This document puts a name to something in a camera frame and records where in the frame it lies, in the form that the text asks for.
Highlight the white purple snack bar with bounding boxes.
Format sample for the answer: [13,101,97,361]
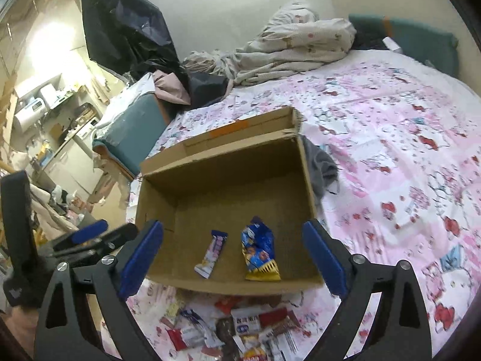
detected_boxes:
[194,230,228,279]

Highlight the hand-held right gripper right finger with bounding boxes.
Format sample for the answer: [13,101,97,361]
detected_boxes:
[302,220,433,361]

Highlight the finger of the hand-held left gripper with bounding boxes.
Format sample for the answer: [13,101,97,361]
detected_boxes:
[47,223,139,268]
[52,219,109,252]

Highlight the blue yellow snack packet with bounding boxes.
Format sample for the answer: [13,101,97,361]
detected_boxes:
[240,216,282,282]

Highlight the black plastic bag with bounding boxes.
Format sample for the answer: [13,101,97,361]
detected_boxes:
[81,0,182,80]

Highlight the small white device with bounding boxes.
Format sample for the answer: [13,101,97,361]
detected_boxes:
[382,36,403,54]

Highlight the brown cardboard box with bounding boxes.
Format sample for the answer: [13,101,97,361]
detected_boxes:
[135,106,324,296]

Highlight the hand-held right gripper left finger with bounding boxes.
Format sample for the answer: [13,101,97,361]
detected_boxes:
[34,220,166,361]

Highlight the crumpled beige printed quilt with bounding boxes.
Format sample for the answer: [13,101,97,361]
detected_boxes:
[182,0,357,86]

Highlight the pile of mixed snack packets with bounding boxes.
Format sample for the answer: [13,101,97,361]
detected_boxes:
[161,295,306,361]

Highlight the grey cloth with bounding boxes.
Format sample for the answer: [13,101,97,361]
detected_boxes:
[301,135,339,206]

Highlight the white cabinet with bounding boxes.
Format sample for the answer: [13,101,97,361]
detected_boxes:
[35,120,108,200]

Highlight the teal padded bench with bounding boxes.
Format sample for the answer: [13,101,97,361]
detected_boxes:
[92,92,172,181]

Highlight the white water heater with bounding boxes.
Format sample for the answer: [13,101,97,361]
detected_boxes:
[14,97,49,133]

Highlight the pink printed bed sheet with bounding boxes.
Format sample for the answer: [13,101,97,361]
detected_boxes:
[126,49,481,361]

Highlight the dark navy cloth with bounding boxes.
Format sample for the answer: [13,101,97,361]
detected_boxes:
[187,71,236,108]

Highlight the pink cloth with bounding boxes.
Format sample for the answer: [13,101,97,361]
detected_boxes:
[152,69,192,106]

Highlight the teal padded headboard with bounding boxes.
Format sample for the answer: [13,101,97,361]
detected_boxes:
[349,14,460,79]

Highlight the white plastic sheet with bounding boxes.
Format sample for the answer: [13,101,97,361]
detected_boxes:
[101,72,158,130]

